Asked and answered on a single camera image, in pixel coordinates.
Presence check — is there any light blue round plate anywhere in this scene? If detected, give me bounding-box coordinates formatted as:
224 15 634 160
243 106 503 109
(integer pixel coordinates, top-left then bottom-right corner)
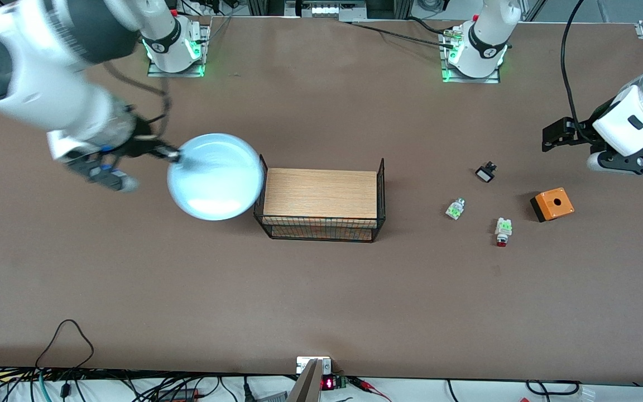
166 132 265 222

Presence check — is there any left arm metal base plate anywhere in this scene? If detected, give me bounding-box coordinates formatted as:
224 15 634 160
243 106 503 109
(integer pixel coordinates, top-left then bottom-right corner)
439 28 502 85

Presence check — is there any black looped cable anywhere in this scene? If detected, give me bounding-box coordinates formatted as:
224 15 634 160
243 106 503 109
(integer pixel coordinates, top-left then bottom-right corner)
35 319 95 370

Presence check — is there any grey aluminium bar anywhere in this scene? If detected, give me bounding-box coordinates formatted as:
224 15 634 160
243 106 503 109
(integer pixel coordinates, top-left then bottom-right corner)
286 358 323 402

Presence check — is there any black power adapter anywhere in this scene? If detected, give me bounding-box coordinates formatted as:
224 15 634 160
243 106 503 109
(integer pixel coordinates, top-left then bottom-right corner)
156 387 200 402

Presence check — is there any orange button enclosure box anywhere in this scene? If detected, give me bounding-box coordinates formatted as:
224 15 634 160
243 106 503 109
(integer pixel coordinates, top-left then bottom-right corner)
529 187 575 223

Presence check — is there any red push button switch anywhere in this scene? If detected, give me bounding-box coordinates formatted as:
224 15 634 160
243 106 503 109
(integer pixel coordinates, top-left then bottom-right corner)
494 217 514 248

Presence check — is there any black cable to arm base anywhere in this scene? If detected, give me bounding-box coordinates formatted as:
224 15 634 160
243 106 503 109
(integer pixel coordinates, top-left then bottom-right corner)
348 17 457 49

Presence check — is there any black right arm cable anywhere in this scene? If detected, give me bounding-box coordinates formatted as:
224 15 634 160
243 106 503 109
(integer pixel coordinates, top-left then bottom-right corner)
103 60 172 140

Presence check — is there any black wire rack wooden top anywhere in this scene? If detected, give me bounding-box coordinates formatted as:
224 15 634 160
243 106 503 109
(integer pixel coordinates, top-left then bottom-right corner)
253 155 387 243

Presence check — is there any red clip lead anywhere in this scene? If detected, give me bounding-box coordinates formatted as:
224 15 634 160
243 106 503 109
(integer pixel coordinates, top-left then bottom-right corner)
349 376 392 402

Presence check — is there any black white switch part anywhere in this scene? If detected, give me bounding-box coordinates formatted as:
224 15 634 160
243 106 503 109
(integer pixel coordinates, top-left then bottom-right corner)
474 161 498 184

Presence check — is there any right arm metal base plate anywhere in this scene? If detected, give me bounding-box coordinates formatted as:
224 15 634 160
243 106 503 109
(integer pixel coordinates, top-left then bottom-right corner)
147 22 212 78

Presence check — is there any silver metal bracket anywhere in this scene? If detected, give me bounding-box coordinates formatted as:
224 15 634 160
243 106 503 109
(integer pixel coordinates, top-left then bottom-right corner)
296 356 333 375

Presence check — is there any black coiled cable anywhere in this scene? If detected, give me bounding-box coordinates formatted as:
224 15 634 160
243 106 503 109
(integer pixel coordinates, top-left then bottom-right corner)
525 379 582 398

